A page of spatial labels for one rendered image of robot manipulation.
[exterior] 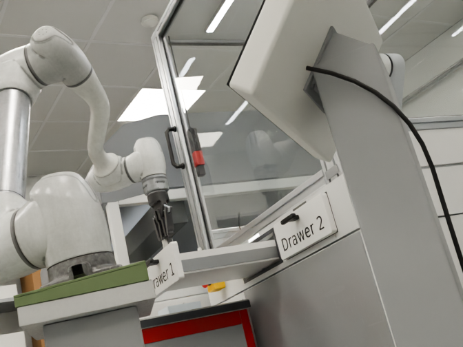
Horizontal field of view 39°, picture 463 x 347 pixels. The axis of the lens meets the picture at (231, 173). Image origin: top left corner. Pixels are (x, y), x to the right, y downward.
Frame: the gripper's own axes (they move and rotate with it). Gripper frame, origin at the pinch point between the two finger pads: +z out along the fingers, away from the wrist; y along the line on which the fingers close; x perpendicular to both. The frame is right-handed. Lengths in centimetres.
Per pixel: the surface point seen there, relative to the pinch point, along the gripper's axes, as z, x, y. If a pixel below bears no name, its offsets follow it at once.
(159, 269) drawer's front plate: 11.0, -15.4, 21.3
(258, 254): 13.6, 10.0, 37.1
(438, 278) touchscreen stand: 39, -18, 125
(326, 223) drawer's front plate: 15, 11, 69
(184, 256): 10.9, -12.9, 34.2
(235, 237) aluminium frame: 2.0, 19.3, 13.0
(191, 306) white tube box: 20.7, 3.2, 1.4
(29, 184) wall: -172, 68, -392
